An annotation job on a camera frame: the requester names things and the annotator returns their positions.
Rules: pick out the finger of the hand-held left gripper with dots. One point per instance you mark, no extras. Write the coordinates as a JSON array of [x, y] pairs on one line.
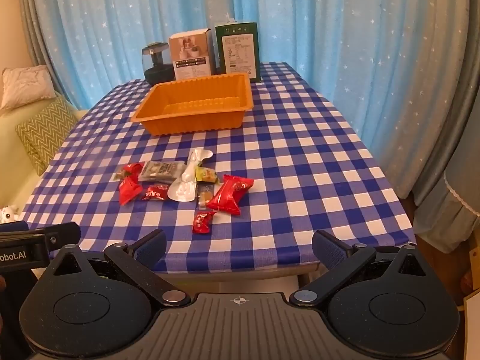
[[60, 232]]

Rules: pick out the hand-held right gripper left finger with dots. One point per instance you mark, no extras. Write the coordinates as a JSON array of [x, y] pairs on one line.
[[152, 247]]

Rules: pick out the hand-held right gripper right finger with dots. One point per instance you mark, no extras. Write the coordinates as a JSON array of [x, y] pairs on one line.
[[330, 249]]

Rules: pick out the red candy with white print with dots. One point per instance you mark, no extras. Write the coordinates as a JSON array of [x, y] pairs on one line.
[[153, 194]]

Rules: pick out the plain red snack packet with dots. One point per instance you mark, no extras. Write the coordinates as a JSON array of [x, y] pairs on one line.
[[129, 191]]

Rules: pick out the long white green packet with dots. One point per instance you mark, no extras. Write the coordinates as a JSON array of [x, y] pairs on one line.
[[185, 185]]

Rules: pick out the clear packet with dark snack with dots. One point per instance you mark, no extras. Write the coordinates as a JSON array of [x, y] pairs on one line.
[[161, 170]]

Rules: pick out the small red brown candy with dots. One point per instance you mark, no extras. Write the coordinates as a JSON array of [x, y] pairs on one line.
[[129, 170]]

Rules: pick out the yellow green candy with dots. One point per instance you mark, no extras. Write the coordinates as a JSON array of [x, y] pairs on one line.
[[207, 175]]

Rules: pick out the large red snack packet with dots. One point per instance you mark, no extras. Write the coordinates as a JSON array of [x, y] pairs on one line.
[[228, 194]]

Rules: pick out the orange plastic tray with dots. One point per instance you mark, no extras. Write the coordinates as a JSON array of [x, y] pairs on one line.
[[195, 120]]

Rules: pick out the white plush toy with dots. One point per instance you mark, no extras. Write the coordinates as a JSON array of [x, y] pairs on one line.
[[8, 213]]

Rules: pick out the pale yellow sofa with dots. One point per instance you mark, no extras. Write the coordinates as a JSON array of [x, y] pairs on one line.
[[15, 165]]

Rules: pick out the blue white checkered tablecloth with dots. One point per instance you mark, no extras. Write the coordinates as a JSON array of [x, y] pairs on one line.
[[300, 157]]

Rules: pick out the green zigzag cushion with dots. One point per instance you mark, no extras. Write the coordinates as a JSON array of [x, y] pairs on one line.
[[45, 131]]

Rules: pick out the white cushion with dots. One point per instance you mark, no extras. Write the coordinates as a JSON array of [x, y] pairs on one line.
[[26, 86]]

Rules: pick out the grey curtain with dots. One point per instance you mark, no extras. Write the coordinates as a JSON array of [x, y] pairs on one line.
[[450, 138], [33, 26]]

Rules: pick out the glass teapot with dark base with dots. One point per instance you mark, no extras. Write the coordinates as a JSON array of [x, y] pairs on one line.
[[155, 71]]

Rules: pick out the white cardboard box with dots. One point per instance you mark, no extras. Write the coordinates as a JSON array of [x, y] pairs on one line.
[[189, 56]]

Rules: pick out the green cardboard box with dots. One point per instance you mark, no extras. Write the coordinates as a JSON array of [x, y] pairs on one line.
[[238, 50]]

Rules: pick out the blue star-print sheer curtain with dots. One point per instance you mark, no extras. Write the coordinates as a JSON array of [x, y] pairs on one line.
[[337, 26]]

